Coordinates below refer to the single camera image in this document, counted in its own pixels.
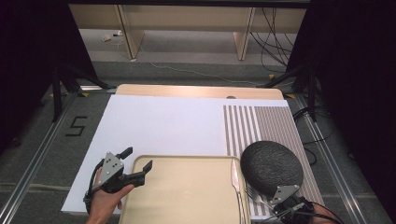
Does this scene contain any person's right hand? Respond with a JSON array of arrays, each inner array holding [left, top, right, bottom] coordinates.
[[307, 206, 340, 224]]

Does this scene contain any striped woven placemat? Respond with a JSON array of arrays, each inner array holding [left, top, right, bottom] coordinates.
[[221, 105, 326, 219]]

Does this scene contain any person's left hand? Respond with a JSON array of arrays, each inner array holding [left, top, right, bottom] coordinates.
[[87, 167, 135, 220]]

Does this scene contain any silver fork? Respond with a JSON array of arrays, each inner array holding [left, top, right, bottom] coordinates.
[[245, 184, 276, 213]]

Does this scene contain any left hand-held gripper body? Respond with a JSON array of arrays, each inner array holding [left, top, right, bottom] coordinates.
[[92, 151, 138, 194]]

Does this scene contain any black floor cable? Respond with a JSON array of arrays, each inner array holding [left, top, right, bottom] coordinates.
[[291, 106, 335, 166]]

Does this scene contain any white board sheet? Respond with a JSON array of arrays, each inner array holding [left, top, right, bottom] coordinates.
[[61, 94, 295, 223]]

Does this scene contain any silver table knife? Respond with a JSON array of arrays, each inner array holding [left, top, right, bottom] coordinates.
[[230, 158, 248, 224]]

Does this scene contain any white power adapter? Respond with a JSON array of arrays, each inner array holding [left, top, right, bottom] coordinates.
[[100, 30, 124, 43]]

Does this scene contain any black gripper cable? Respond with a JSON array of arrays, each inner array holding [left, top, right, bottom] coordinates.
[[82, 158, 106, 213], [267, 200, 345, 224]]

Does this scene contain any light wooden desk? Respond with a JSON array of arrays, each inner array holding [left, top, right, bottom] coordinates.
[[67, 3, 308, 62]]

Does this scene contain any black curtain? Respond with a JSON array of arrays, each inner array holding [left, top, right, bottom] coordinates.
[[0, 0, 102, 153], [285, 0, 396, 218]]

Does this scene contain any aluminium floor rail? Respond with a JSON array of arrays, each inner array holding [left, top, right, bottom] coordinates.
[[293, 92, 367, 224], [0, 92, 79, 224]]

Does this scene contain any beige plastic tray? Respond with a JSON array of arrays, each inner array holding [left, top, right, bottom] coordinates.
[[118, 154, 252, 224]]

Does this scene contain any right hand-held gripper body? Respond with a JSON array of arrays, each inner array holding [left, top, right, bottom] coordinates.
[[269, 184, 315, 224]]

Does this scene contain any black round plate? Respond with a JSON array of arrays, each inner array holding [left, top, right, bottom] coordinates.
[[239, 140, 304, 198]]

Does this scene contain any black metal stand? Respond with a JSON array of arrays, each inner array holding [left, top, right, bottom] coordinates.
[[263, 63, 319, 123], [49, 60, 111, 123]]

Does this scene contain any bundle of black cables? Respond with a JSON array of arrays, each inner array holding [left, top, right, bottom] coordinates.
[[249, 7, 298, 75]]

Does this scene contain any wooden table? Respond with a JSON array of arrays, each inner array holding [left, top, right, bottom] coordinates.
[[115, 83, 285, 101]]

